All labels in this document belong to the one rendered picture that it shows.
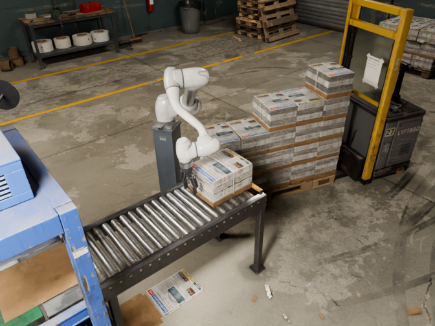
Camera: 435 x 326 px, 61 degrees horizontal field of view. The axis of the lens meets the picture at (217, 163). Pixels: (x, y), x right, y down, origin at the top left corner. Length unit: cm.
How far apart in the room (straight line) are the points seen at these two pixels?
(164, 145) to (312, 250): 164
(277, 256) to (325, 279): 45
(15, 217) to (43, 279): 83
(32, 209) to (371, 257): 282
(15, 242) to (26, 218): 10
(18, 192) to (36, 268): 90
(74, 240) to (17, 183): 33
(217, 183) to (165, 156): 98
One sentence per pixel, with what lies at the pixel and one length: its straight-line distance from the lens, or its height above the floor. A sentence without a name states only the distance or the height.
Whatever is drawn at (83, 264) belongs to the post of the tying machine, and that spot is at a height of 124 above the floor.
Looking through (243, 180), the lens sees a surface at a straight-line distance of 272.
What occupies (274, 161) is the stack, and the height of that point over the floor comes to 49.
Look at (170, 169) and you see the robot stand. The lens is 346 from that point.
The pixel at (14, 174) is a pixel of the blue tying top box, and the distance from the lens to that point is 166.
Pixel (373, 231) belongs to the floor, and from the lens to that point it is 389.
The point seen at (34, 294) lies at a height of 80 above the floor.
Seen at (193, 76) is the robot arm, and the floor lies 161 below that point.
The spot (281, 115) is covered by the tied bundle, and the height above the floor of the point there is 99.
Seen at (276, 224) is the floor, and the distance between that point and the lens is 373.
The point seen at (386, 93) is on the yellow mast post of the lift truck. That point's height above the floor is 111.
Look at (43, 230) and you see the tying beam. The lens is 162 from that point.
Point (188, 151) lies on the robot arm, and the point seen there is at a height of 129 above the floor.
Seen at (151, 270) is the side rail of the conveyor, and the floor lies 72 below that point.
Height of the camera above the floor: 251
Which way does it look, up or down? 33 degrees down
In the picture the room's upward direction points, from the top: 1 degrees counter-clockwise
